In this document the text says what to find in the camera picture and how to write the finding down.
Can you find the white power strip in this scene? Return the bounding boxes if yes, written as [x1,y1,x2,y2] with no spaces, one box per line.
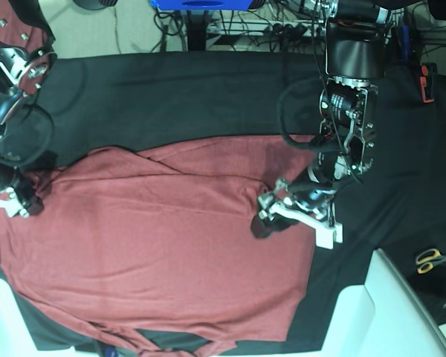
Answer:
[207,18,311,36]

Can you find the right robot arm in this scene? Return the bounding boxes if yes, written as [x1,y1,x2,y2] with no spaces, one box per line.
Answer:
[0,1,57,218]

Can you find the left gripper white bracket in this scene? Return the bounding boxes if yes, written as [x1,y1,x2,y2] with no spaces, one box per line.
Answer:
[250,178,343,249]

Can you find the white left table frame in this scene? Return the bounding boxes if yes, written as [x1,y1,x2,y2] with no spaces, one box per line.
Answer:
[0,274,79,357]

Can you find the black camera stand post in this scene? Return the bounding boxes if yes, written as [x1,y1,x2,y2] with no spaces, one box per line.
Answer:
[182,10,214,51]

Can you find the black table cloth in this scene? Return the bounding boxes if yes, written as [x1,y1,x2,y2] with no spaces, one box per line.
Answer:
[0,52,446,356]

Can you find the blue plastic bin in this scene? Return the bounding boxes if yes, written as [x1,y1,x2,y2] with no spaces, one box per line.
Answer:
[149,0,253,11]

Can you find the white table frame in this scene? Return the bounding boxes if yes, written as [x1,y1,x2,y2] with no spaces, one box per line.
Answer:
[320,249,446,357]
[0,274,79,357]

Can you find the orange black clamp right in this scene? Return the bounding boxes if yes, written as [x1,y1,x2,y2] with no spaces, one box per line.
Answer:
[419,62,438,103]

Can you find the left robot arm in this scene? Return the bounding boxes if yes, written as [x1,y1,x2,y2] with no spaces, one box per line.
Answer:
[251,1,392,249]

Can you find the blue clamp at right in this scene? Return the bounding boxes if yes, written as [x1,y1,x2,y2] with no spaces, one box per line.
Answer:
[397,25,410,65]

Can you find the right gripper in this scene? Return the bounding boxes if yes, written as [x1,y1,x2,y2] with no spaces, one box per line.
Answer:
[0,171,44,218]

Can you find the yellow-handled scissors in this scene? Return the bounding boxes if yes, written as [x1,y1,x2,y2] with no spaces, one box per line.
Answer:
[415,248,446,274]

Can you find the red long-sleeve T-shirt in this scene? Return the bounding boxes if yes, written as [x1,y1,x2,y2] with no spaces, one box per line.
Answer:
[0,136,314,356]

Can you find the white right table frame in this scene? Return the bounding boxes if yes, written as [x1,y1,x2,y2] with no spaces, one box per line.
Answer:
[320,249,446,357]

